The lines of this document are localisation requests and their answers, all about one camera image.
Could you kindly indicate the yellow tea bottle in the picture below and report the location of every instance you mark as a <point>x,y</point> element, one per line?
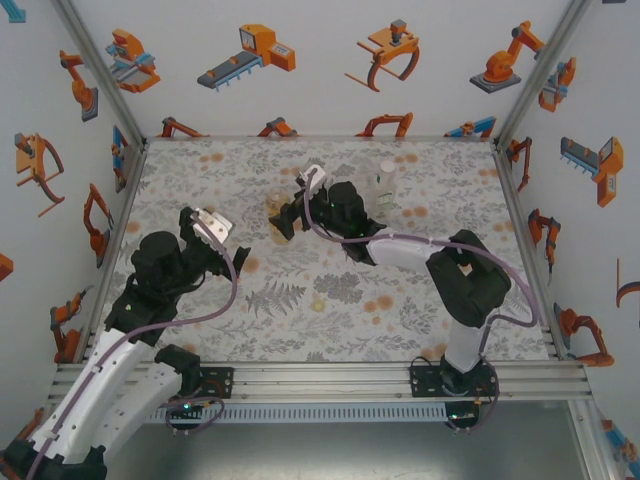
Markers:
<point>275,205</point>

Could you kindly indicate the tall clear bottle green-white label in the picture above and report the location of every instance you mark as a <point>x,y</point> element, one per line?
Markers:
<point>385,192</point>

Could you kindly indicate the white bottle cap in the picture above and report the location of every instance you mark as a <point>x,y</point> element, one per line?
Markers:
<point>388,166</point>

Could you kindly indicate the pale yellow bottle cap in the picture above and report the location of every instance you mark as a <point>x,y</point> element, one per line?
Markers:
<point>318,304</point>

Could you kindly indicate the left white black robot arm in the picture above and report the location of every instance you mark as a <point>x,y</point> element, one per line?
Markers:
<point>90,390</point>

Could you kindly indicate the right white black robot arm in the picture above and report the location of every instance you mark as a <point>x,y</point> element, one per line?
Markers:
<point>470,280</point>

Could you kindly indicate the floral grey orange tablecloth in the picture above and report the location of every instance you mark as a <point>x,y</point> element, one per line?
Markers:
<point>250,175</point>

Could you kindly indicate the small circuit board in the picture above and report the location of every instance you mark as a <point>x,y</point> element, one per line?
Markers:
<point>182,406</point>
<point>460,415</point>

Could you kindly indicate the grey metal panel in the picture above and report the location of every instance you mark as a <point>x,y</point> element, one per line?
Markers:
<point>320,450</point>

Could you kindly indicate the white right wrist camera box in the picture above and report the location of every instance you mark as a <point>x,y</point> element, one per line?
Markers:
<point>315,176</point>

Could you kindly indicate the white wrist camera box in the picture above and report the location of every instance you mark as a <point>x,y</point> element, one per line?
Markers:
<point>215,227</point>
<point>315,176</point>

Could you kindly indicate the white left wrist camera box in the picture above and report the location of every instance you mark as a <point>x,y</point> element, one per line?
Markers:
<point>215,227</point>

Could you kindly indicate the aluminium side rail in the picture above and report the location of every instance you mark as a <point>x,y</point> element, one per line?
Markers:
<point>131,170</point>
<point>516,210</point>

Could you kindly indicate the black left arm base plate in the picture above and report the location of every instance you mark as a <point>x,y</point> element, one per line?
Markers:
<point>222,382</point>

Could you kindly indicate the long aluminium frame rail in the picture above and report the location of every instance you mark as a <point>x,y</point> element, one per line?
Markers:
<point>320,380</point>

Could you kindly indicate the aluminium corner post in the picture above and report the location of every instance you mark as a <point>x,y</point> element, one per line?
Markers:
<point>545,65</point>
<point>100,70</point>

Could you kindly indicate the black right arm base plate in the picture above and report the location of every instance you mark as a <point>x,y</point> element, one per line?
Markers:
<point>422,382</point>

